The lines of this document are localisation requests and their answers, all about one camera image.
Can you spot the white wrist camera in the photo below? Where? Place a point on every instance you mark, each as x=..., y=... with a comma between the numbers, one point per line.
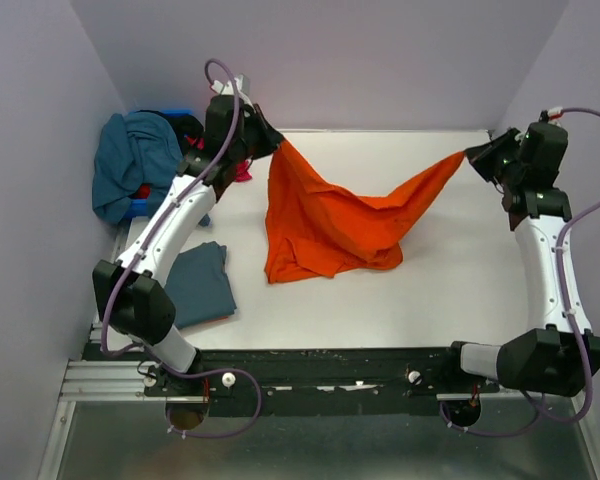
x=551, y=116
x=240, y=85

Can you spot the orange t shirt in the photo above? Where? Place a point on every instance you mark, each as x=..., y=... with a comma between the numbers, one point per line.
x=318, y=229

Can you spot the blue plastic bin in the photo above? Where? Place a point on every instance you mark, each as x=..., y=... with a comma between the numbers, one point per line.
x=139, y=200

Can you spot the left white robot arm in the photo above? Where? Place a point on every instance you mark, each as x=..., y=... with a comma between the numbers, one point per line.
x=130, y=291

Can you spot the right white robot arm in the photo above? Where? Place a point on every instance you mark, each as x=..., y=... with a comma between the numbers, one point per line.
x=559, y=350

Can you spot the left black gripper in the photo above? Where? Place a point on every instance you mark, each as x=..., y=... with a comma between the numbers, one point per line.
x=270, y=137

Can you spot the teal blue t shirt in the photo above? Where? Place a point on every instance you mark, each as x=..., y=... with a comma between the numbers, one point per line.
x=134, y=149

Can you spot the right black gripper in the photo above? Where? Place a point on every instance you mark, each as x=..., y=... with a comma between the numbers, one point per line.
x=480, y=157

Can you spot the magenta pink t shirt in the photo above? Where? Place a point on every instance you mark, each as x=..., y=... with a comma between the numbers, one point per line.
x=242, y=170

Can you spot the grey blue t shirt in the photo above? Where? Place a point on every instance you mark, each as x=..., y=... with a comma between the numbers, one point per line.
x=199, y=286

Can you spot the black t shirt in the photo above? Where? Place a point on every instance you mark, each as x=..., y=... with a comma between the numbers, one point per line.
x=187, y=128

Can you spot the aluminium frame rail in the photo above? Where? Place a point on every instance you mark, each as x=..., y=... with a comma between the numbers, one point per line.
x=102, y=382

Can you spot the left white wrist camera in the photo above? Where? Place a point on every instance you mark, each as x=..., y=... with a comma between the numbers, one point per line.
x=240, y=85

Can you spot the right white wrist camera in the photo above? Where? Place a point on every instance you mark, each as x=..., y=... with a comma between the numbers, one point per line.
x=551, y=116

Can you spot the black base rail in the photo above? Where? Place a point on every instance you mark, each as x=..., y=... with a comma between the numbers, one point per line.
x=301, y=383

